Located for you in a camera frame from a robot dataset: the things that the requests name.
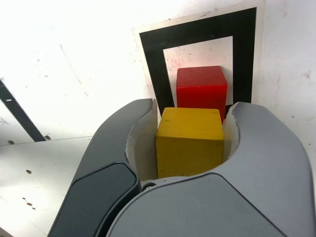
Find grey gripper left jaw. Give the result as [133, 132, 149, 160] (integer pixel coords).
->
[48, 98, 159, 237]

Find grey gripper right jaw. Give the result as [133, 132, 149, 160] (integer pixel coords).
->
[95, 100, 316, 237]

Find yellow cube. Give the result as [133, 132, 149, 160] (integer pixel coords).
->
[155, 107, 225, 180]

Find red cube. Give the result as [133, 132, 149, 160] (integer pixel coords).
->
[175, 65, 229, 125]

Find black tape square outline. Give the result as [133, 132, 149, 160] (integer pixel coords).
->
[138, 6, 258, 117]

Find black tape strip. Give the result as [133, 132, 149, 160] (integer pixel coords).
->
[0, 78, 48, 143]

